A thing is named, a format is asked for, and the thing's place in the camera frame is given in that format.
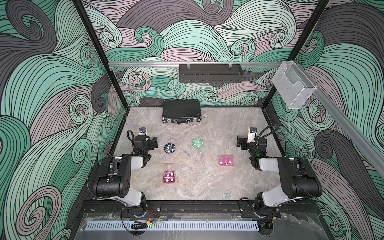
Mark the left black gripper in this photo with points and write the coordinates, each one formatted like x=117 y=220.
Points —
x=151 y=145

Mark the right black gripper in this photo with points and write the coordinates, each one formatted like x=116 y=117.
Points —
x=244 y=141

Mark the round dark blue pillbox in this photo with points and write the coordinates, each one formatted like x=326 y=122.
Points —
x=169 y=148

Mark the dark pink square pillbox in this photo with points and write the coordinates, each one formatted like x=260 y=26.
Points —
x=169 y=177

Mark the round green pillbox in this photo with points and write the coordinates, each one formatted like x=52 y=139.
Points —
x=198 y=143

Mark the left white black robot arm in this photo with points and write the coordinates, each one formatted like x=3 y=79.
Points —
x=113 y=180

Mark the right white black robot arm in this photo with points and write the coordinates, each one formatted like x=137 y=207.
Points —
x=298 y=180

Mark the light pink square pillbox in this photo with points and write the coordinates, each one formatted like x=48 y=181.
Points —
x=226 y=160

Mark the black hard carrying case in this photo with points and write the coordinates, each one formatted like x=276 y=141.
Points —
x=181 y=112

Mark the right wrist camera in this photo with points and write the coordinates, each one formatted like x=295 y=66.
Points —
x=251 y=135

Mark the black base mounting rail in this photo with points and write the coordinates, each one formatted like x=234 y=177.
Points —
x=161 y=209

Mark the clear plastic wall bin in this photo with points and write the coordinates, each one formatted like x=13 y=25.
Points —
x=293 y=84

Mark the aluminium wall rail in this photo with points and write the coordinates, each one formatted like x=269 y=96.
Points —
x=151 y=64

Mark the black perforated wall tray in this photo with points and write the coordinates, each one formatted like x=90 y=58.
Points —
x=216 y=74

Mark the white slotted cable duct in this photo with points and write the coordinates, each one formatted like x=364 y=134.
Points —
x=175 y=226

